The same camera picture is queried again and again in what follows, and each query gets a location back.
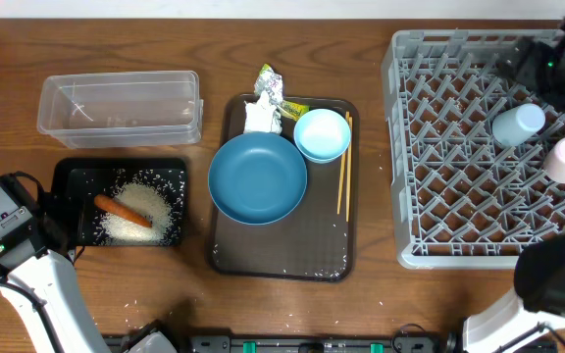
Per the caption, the orange carrot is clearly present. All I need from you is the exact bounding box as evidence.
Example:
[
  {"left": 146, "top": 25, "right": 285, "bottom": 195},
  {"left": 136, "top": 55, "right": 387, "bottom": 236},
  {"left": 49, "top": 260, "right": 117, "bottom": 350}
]
[{"left": 93, "top": 194, "right": 152, "bottom": 228}]

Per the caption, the light blue cup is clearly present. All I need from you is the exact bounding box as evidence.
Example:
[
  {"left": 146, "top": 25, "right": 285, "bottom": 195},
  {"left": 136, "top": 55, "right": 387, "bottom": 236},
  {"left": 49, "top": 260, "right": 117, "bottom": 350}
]
[{"left": 491, "top": 103, "right": 545, "bottom": 147}]

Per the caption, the white pink cup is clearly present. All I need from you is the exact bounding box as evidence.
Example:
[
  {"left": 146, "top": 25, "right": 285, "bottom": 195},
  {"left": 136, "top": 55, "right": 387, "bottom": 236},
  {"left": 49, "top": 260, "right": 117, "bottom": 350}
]
[{"left": 542, "top": 137, "right": 565, "bottom": 183}]

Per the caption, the pile of white rice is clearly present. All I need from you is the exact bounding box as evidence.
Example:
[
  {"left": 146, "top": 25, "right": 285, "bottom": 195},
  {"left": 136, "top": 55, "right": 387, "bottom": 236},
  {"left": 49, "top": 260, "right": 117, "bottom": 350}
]
[{"left": 85, "top": 169, "right": 185, "bottom": 246}]

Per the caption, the dark blue plate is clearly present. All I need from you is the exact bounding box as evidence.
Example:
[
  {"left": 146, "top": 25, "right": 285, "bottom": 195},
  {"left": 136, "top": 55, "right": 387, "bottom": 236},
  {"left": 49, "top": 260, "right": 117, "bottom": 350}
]
[{"left": 208, "top": 132, "right": 308, "bottom": 226}]

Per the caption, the light blue bowl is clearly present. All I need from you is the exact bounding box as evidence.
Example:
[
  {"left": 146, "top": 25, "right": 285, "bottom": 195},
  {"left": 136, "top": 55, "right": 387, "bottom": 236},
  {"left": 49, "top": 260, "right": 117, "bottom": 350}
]
[{"left": 293, "top": 109, "right": 352, "bottom": 164}]

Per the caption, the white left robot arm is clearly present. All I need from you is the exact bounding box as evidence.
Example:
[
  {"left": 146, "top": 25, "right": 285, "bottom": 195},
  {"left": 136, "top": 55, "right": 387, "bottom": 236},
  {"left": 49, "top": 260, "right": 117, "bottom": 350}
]
[{"left": 0, "top": 184, "right": 110, "bottom": 352}]

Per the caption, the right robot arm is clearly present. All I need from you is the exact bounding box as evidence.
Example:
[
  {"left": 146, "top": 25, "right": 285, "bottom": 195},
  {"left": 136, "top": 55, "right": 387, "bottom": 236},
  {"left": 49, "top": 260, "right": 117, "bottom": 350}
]
[{"left": 446, "top": 20, "right": 565, "bottom": 353}]

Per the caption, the grey dishwasher rack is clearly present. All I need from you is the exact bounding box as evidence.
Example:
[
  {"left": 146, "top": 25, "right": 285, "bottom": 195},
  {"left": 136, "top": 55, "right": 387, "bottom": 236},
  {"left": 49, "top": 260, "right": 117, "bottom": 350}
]
[{"left": 381, "top": 29, "right": 565, "bottom": 270}]

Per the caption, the black rectangular tray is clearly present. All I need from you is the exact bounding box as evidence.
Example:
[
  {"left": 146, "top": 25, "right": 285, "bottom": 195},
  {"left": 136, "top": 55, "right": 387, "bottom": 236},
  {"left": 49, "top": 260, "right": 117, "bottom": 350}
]
[{"left": 51, "top": 158, "right": 186, "bottom": 246}]

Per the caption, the clear plastic bin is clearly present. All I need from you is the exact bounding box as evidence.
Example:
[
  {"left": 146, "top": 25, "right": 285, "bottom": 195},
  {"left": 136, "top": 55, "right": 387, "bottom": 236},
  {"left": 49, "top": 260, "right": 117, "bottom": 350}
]
[{"left": 37, "top": 71, "right": 203, "bottom": 149}]

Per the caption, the right wooden chopstick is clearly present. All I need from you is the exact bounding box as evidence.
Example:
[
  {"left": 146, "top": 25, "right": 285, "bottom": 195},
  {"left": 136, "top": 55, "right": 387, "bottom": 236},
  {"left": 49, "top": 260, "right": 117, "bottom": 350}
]
[{"left": 345, "top": 112, "right": 353, "bottom": 222}]

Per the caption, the wooden chopstick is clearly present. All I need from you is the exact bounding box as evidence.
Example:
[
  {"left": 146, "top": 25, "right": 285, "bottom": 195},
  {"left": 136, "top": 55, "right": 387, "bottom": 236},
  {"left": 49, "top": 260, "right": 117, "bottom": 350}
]
[
  {"left": 345, "top": 112, "right": 353, "bottom": 222},
  {"left": 336, "top": 111, "right": 350, "bottom": 215}
]

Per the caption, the left wooden chopstick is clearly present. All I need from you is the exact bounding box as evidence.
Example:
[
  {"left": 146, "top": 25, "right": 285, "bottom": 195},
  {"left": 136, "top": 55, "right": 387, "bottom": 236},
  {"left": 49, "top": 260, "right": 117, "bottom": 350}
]
[{"left": 336, "top": 111, "right": 350, "bottom": 215}]

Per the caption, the crumpled white napkin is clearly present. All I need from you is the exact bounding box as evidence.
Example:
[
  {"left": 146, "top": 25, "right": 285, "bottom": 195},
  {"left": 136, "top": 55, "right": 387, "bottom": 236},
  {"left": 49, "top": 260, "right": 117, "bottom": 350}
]
[{"left": 243, "top": 91, "right": 283, "bottom": 134}]

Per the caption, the brown serving tray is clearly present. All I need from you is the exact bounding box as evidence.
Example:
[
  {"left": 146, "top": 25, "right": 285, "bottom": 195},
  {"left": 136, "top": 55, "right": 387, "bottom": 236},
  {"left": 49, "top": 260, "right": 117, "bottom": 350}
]
[{"left": 208, "top": 94, "right": 358, "bottom": 282}]

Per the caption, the crumpled silver foil wrapper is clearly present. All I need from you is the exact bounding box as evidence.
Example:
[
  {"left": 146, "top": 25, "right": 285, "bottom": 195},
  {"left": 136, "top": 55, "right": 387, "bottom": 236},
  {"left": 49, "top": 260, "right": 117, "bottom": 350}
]
[{"left": 254, "top": 64, "right": 283, "bottom": 105}]

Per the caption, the yellow snack packet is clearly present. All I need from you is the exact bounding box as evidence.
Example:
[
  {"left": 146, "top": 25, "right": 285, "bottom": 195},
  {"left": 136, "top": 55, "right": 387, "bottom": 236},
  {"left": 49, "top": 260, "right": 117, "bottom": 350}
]
[{"left": 278, "top": 100, "right": 310, "bottom": 122}]

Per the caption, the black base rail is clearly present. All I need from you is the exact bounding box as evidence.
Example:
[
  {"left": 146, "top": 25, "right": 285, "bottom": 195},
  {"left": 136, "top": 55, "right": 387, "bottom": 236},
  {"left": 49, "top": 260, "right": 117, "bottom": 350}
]
[{"left": 103, "top": 334, "right": 558, "bottom": 353}]

